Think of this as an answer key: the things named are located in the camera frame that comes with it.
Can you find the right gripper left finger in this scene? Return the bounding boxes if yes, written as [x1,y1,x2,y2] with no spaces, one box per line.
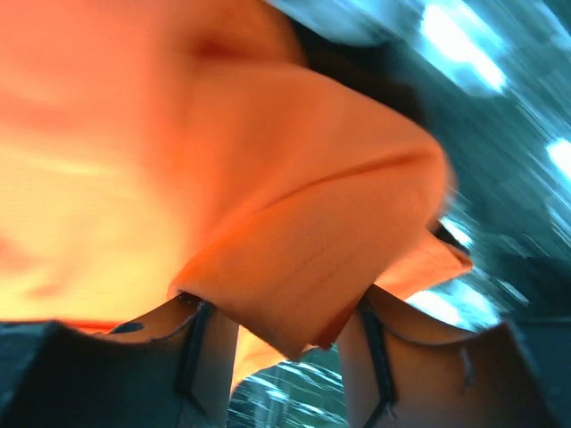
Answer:
[1,296,238,427]

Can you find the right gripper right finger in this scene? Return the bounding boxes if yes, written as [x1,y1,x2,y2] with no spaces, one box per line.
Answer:
[337,286,570,428]

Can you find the orange t shirt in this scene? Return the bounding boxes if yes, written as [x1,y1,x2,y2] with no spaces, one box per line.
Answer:
[1,1,472,383]

